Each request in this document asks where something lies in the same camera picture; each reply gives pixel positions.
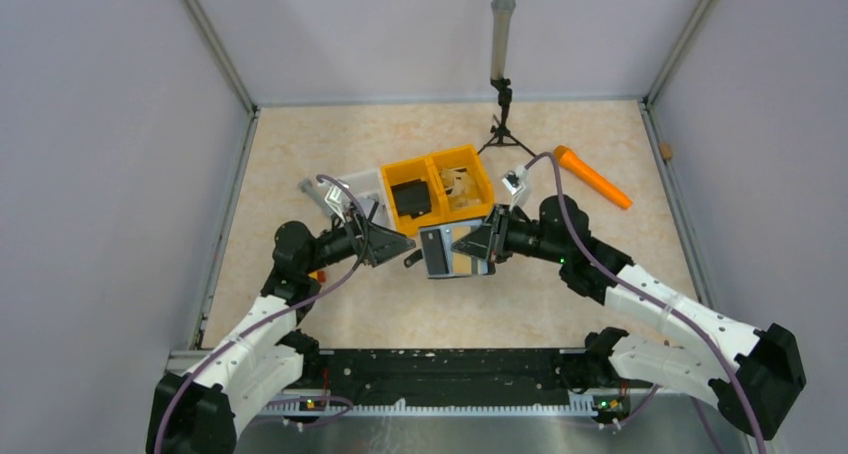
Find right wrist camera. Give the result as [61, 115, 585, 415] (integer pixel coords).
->
[501, 165, 532, 210]

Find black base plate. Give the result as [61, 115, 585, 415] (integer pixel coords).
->
[290, 348, 634, 408]

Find black mini tripod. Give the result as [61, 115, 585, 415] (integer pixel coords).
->
[477, 78, 536, 158]

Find black cards stack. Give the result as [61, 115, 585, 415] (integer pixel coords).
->
[391, 179, 432, 219]

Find black striped credit card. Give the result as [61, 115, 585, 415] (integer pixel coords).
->
[421, 229, 449, 277]

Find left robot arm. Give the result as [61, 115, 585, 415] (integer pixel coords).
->
[145, 210, 415, 453]

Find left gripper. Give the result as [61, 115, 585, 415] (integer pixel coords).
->
[303, 206, 415, 274]

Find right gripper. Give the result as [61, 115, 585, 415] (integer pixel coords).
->
[452, 203, 568, 264]

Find beige striped cards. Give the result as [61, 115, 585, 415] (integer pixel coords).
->
[440, 167, 481, 210]

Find grey plastic bolt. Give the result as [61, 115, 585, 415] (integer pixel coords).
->
[298, 178, 334, 219]

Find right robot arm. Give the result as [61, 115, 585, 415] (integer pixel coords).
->
[451, 195, 806, 441]

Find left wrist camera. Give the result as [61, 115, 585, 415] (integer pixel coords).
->
[324, 183, 347, 220]

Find yellow bin with beige cards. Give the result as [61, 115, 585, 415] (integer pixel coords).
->
[429, 145, 494, 223]

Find yellow toy car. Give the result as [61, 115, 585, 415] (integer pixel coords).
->
[308, 270, 327, 286]

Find white plastic bin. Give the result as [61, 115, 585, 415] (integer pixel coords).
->
[338, 169, 388, 221]

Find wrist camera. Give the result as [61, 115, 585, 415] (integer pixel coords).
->
[324, 183, 347, 220]
[501, 165, 532, 210]

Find yellow bin with black cards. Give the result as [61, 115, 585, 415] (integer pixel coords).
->
[380, 156, 447, 237]

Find orange toy microphone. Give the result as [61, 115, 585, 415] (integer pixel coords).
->
[553, 145, 632, 210]

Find black leather card holder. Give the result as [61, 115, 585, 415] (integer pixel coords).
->
[403, 217, 483, 280]

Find gold credit card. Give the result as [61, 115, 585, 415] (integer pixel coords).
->
[451, 224, 496, 277]

